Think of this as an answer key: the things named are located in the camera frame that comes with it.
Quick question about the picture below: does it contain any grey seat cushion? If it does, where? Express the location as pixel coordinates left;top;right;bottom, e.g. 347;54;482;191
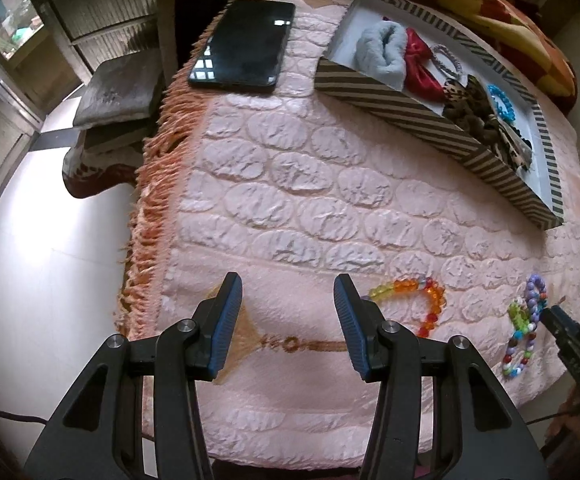
72;55;163;129

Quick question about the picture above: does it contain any pink quilted fringed tablecloth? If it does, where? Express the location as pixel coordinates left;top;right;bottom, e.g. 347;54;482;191
115;0;580;462

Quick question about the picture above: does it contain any multicolour beaded bracelet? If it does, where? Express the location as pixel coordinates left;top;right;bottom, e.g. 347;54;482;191
502;329;536;381

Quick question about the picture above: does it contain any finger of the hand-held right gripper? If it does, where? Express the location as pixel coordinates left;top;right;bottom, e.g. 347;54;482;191
540;305;580;387

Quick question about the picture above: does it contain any leopard print scrunchie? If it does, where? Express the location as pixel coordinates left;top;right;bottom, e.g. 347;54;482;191
442;77;501;137

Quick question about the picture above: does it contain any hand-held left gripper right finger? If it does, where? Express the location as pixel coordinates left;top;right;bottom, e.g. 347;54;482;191
333;273;546;480

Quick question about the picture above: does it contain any orange yellow beaded bracelet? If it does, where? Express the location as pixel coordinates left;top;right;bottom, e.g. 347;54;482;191
369;276;446;339

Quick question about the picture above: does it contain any grey beaded hair tie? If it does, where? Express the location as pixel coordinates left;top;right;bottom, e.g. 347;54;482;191
429;44;470;82

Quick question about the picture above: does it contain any blue beaded bracelet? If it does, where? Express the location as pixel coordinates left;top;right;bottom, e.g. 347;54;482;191
487;85;520;126

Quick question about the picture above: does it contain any light blue fluffy scrunchie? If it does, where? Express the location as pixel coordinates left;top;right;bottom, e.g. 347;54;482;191
355;19;409;89

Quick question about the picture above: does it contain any black cable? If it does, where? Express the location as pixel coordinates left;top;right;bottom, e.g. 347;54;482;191
0;404;49;424

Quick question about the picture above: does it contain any striped cardboard box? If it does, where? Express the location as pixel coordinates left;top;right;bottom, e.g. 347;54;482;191
314;0;565;231

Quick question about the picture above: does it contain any red scrunchie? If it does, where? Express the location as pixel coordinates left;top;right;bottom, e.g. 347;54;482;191
402;27;446;102

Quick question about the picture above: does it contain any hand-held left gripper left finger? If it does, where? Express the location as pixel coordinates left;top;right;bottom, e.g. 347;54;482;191
24;272;243;480

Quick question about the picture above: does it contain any tan leopard print hair bow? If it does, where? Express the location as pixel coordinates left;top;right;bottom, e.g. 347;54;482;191
487;120;534;172

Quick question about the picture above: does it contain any black smartphone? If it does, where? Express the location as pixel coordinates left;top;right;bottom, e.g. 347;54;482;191
188;0;297;94

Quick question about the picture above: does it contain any dark red patterned blanket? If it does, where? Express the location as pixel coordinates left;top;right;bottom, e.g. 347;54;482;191
61;145;144;200

